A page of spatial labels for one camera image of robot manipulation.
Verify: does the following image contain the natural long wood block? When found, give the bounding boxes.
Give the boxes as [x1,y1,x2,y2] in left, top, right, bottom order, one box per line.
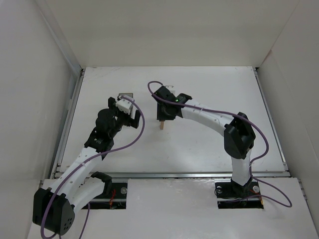
[159,121,164,130]

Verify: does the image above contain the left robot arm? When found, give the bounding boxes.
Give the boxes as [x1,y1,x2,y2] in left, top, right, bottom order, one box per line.
[32,95,145,239]

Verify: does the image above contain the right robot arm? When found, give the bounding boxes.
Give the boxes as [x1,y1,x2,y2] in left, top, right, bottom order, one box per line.
[154,86,256,193]

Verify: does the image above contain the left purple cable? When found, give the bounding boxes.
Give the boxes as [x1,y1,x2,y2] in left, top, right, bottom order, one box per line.
[40,97,146,239]

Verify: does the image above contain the purple cable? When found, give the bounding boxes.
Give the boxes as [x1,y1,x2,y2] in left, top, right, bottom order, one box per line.
[40,97,146,239]
[147,80,293,208]

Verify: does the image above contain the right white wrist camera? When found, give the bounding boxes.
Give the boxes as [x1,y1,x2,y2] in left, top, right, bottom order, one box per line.
[166,85,174,90]

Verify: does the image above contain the aluminium front rail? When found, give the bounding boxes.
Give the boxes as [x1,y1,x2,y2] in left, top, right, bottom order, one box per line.
[53,171,291,179]

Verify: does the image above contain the aluminium left rail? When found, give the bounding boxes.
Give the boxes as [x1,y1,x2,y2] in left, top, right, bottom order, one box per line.
[46,69,85,179]

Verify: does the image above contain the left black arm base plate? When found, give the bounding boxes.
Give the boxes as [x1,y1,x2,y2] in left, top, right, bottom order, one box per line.
[90,182,128,210]

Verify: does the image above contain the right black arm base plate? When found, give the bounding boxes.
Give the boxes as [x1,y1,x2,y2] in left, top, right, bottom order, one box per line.
[214,180,264,209]

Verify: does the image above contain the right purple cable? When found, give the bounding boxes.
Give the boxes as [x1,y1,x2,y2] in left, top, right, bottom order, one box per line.
[147,80,293,208]

